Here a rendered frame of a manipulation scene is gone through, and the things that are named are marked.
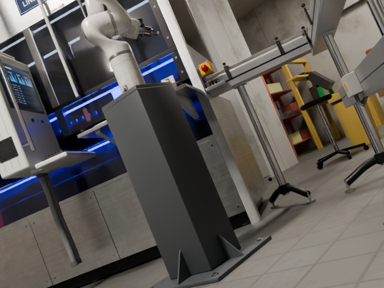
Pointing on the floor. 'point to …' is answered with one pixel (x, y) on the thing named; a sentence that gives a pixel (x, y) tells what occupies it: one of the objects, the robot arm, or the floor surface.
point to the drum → (352, 123)
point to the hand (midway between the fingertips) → (148, 31)
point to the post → (250, 206)
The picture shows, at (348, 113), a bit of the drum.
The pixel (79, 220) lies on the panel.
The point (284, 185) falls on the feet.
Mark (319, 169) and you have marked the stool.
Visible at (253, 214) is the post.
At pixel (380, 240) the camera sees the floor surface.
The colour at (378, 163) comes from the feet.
